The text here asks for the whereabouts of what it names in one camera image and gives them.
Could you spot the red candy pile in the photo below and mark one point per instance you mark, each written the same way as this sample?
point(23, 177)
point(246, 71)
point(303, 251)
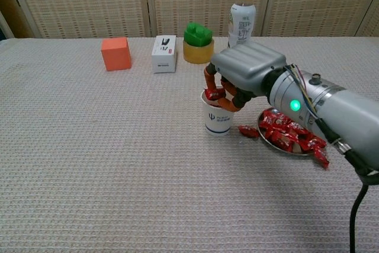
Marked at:
point(281, 134)

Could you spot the white bottle yellow cap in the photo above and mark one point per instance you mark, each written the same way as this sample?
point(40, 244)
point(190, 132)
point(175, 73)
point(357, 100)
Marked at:
point(241, 22)

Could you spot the orange cube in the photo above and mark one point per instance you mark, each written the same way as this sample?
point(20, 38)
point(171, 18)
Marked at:
point(117, 57)

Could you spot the white stapler box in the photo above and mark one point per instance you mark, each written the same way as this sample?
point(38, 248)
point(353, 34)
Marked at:
point(164, 57)

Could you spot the yellow tape roll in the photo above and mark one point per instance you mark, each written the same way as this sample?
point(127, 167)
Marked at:
point(197, 56)

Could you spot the white paper cup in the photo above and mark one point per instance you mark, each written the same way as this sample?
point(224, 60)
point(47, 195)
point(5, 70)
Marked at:
point(217, 122)

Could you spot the green toy brick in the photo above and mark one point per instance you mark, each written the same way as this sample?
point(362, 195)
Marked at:
point(197, 36)

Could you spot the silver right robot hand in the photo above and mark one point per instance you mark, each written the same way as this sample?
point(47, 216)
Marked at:
point(248, 66)

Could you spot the round metal plate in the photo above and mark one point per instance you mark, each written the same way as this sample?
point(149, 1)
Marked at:
point(297, 147)

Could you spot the beige woven tablecloth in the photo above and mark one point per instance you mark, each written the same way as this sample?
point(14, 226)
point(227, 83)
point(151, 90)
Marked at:
point(118, 176)

